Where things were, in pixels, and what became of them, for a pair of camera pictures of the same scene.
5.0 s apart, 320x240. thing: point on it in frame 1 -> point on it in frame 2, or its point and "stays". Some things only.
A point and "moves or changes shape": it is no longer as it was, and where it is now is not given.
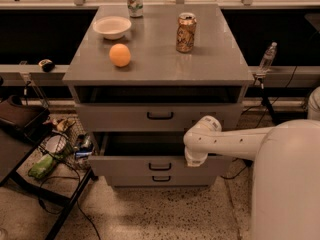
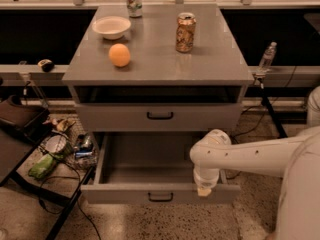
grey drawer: [149, 154] moves or changes shape
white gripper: [194, 156] -> [205, 183]
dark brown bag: [32, 120] stays
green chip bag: [41, 168] stays
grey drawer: [154, 117] stays
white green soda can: [134, 1] stays
